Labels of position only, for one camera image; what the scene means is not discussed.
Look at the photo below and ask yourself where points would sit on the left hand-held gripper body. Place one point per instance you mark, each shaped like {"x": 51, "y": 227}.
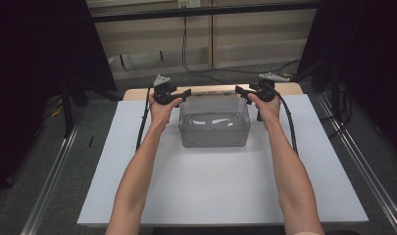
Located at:
{"x": 163, "y": 93}

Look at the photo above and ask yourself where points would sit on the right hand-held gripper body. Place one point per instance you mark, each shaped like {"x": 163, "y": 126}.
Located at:
{"x": 264, "y": 89}

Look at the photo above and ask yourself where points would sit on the transparent grey box lid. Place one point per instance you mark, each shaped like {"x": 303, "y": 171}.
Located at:
{"x": 212, "y": 93}

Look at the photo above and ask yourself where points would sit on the transparent grey storage box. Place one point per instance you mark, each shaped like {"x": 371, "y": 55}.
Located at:
{"x": 214, "y": 129}

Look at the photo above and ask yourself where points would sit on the person's left hand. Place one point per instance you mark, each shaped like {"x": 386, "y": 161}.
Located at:
{"x": 161, "y": 112}

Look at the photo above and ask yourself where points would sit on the person's right hand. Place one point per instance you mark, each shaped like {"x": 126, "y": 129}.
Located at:
{"x": 268, "y": 109}

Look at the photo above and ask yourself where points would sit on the wooden table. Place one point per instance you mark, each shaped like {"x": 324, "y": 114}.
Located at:
{"x": 137, "y": 94}

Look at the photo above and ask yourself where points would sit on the beige wooden cabinet counter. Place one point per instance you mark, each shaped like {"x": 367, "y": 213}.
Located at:
{"x": 245, "y": 42}

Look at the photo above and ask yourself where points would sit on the black metal stand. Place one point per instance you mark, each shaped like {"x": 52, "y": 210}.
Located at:
{"x": 333, "y": 88}
{"x": 68, "y": 107}

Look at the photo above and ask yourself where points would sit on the white table cover sheet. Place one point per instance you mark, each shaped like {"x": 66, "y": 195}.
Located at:
{"x": 215, "y": 189}

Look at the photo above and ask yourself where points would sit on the black curtain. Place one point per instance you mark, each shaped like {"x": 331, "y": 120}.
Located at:
{"x": 32, "y": 65}
{"x": 366, "y": 49}

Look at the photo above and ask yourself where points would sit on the white wall socket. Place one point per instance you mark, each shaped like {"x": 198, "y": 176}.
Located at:
{"x": 189, "y": 3}

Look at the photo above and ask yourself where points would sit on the metal floor rail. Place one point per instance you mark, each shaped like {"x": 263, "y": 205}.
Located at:
{"x": 366, "y": 163}
{"x": 50, "y": 182}

